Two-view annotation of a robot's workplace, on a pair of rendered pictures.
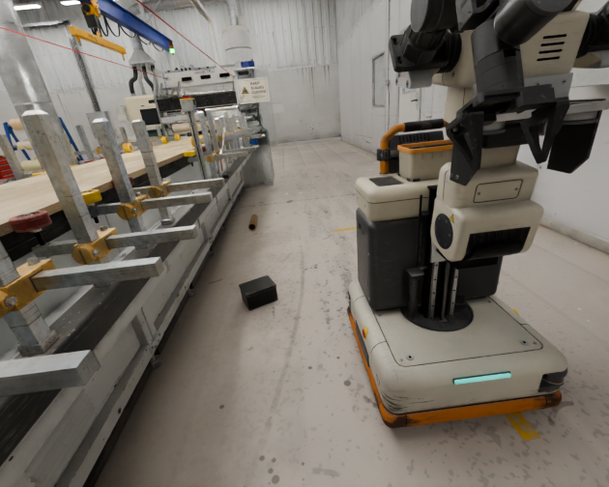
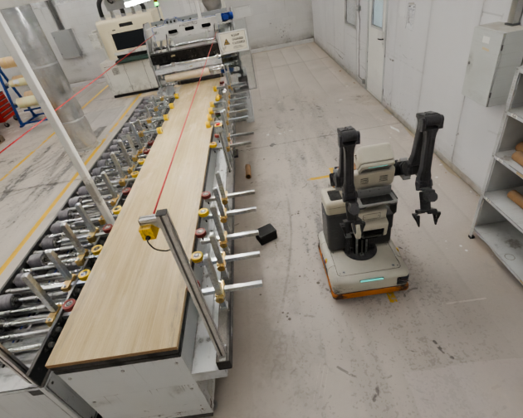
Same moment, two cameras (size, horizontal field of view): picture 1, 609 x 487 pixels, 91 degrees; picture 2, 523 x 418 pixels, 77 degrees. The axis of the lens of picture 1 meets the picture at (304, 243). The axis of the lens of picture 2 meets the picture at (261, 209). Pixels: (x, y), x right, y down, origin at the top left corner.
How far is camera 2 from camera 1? 1.68 m
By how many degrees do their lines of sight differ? 13
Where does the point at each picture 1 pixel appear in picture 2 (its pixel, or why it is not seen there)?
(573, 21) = (389, 172)
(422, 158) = not seen: hidden behind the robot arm
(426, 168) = not seen: hidden behind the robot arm
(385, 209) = (333, 211)
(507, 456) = (382, 308)
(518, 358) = (388, 271)
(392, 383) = (335, 282)
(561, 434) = (406, 299)
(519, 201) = (380, 218)
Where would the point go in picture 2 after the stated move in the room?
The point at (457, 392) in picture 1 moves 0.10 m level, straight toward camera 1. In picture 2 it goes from (362, 285) to (358, 294)
